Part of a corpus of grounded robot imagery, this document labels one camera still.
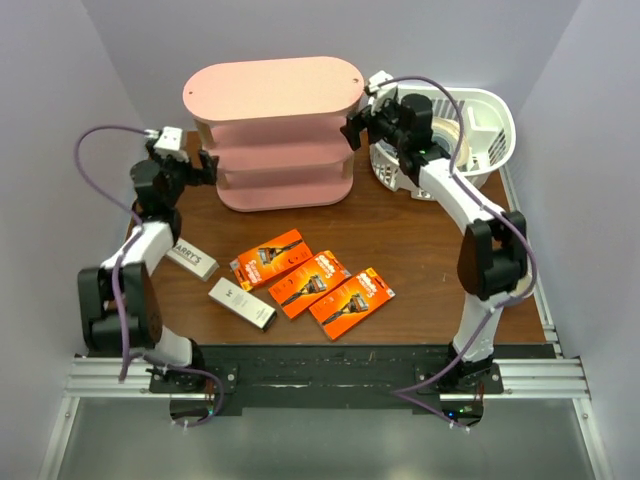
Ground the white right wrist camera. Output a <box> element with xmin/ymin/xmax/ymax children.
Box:
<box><xmin>364</xmin><ymin>70</ymin><xmax>397</xmax><ymax>97</ymax></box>

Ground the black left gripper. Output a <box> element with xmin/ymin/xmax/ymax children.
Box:
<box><xmin>146</xmin><ymin>142</ymin><xmax>218</xmax><ymax>209</ymax></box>

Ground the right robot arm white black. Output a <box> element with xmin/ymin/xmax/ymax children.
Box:
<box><xmin>340</xmin><ymin>93</ymin><xmax>533</xmax><ymax>393</ymax></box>

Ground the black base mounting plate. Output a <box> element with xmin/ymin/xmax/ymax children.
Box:
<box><xmin>87</xmin><ymin>342</ymin><xmax>557</xmax><ymax>426</ymax></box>

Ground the white Harry's razor box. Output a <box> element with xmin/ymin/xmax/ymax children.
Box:
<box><xmin>165</xmin><ymin>238</ymin><xmax>219</xmax><ymax>281</ymax></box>

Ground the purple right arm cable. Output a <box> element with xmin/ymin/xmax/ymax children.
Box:
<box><xmin>367</xmin><ymin>75</ymin><xmax>539</xmax><ymax>429</ymax></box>

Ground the orange Gillette razor box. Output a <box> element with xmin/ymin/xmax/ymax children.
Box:
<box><xmin>268</xmin><ymin>250</ymin><xmax>351</xmax><ymax>320</ymax></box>
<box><xmin>310</xmin><ymin>268</ymin><xmax>395</xmax><ymax>341</ymax></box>
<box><xmin>230</xmin><ymin>229</ymin><xmax>313</xmax><ymax>291</ymax></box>

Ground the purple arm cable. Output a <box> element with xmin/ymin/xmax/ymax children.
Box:
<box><xmin>74</xmin><ymin>124</ymin><xmax>226</xmax><ymax>429</ymax></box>
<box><xmin>367</xmin><ymin>75</ymin><xmax>539</xmax><ymax>429</ymax></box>

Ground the grey white razor box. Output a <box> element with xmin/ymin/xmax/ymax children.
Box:
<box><xmin>208</xmin><ymin>278</ymin><xmax>277</xmax><ymax>331</ymax></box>

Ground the white plastic basket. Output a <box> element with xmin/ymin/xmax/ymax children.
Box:
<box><xmin>369</xmin><ymin>84</ymin><xmax>516</xmax><ymax>201</ymax></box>

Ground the stack of ceramic plates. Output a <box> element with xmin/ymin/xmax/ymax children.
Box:
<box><xmin>432</xmin><ymin>117</ymin><xmax>471</xmax><ymax>171</ymax></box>

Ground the pink three-tier wooden shelf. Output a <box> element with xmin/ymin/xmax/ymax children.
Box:
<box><xmin>182</xmin><ymin>56</ymin><xmax>364</xmax><ymax>212</ymax></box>

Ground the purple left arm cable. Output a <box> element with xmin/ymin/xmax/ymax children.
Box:
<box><xmin>74</xmin><ymin>124</ymin><xmax>226</xmax><ymax>429</ymax></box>

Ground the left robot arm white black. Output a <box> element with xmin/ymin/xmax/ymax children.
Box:
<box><xmin>77</xmin><ymin>150</ymin><xmax>219</xmax><ymax>392</ymax></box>

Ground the aluminium frame rail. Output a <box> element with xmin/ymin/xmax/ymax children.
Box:
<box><xmin>44</xmin><ymin>160</ymin><xmax>613</xmax><ymax>479</ymax></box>

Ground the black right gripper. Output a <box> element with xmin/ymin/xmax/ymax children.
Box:
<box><xmin>341</xmin><ymin>96</ymin><xmax>410</xmax><ymax>151</ymax></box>

